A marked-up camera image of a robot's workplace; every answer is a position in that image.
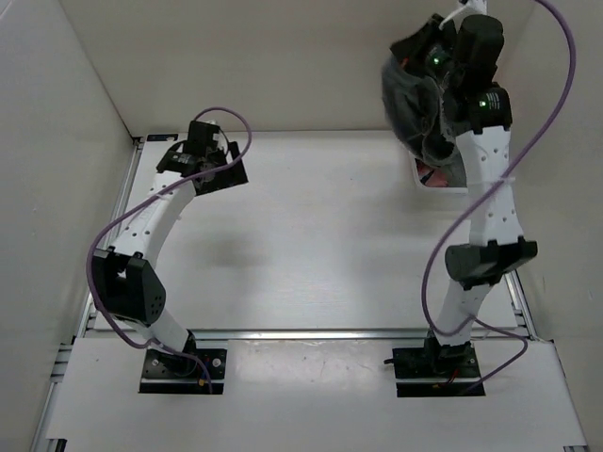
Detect white plastic basket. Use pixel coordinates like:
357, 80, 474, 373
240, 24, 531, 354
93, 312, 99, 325
409, 153, 467, 195

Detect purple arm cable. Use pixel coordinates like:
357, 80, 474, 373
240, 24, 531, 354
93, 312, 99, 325
420, 0, 579, 396
87, 106, 253, 396

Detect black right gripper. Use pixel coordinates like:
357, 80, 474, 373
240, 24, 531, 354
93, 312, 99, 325
391, 14, 464, 91

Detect black label sticker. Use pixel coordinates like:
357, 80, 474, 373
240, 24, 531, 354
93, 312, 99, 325
146, 134, 179, 142

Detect grey shorts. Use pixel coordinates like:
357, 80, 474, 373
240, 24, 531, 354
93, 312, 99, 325
381, 56, 466, 187

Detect pink patterned shorts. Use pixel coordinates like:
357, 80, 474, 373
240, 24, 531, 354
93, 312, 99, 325
416, 160, 448, 188

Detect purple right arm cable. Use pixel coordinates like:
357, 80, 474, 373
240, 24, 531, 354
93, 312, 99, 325
420, 0, 579, 396

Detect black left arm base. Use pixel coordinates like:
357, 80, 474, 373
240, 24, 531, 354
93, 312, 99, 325
139, 347, 227, 396

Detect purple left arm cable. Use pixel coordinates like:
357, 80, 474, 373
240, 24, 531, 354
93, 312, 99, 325
87, 106, 253, 396

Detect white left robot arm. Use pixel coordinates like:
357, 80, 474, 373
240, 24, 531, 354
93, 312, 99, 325
91, 121, 248, 377

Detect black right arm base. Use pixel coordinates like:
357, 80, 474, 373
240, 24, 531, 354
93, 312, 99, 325
383, 338, 485, 398

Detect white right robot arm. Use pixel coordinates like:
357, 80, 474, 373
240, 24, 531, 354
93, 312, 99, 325
390, 14, 538, 377

